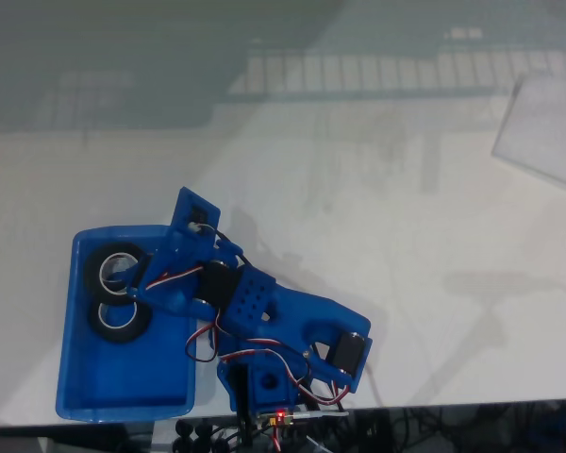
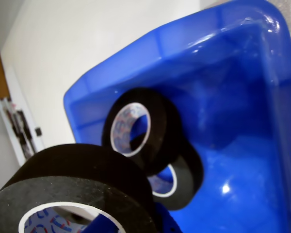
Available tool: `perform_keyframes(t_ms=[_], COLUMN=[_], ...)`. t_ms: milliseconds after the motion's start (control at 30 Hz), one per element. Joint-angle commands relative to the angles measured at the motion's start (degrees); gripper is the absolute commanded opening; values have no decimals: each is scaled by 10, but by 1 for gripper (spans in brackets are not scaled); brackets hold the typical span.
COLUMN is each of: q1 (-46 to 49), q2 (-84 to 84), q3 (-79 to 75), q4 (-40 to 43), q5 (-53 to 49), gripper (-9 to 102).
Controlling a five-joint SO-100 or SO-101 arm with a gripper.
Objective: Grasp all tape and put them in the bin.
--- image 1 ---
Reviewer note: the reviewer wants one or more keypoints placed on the silver plug connector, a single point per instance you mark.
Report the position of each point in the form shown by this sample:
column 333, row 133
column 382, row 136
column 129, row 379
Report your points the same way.
column 321, row 414

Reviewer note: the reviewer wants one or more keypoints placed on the black clamp knob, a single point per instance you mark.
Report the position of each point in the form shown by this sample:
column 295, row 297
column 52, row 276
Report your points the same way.
column 204, row 436
column 185, row 434
column 221, row 446

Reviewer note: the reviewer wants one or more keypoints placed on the blue wrist camera housing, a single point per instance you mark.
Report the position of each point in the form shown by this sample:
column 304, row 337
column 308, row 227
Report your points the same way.
column 184, row 207

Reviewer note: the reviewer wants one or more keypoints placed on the clear acrylic sheet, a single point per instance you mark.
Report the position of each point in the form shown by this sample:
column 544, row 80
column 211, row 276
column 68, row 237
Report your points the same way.
column 542, row 127

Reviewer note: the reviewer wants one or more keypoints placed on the blue plastic bin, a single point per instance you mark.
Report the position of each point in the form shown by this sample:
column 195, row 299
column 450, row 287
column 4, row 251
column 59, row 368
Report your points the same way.
column 122, row 377

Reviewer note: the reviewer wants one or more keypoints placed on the controller board with red LED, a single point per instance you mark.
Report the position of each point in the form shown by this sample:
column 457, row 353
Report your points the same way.
column 278, row 417

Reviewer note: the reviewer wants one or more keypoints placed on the black tape roll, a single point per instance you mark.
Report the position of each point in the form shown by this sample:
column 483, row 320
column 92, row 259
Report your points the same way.
column 144, row 325
column 92, row 264

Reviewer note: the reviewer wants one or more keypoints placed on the black table clamp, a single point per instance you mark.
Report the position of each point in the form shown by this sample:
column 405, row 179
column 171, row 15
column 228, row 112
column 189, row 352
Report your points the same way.
column 243, row 401

